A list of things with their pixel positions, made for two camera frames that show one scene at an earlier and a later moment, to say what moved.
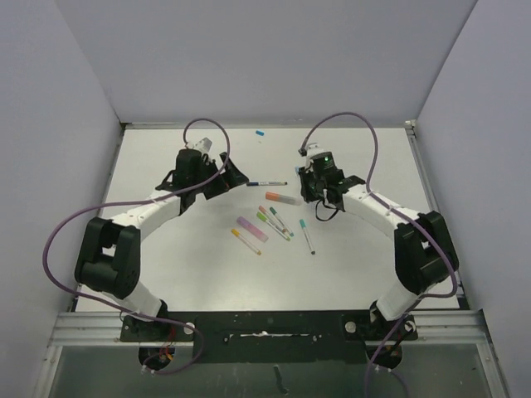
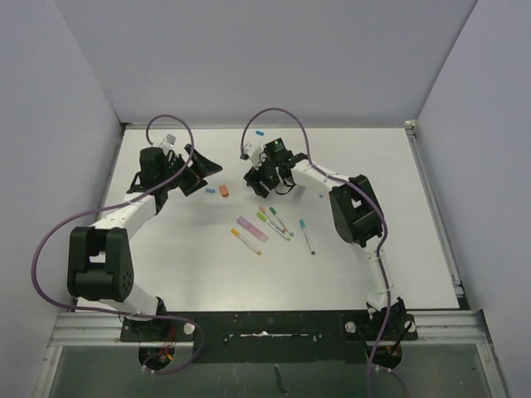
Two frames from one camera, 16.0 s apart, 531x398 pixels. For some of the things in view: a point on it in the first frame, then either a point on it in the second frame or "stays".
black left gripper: x=233 y=178 → x=203 y=168
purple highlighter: x=252 y=229 stays
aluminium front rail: x=437 y=329 stays
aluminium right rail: x=430 y=195 stays
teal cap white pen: x=303 y=224 stays
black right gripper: x=305 y=173 → x=255 y=177
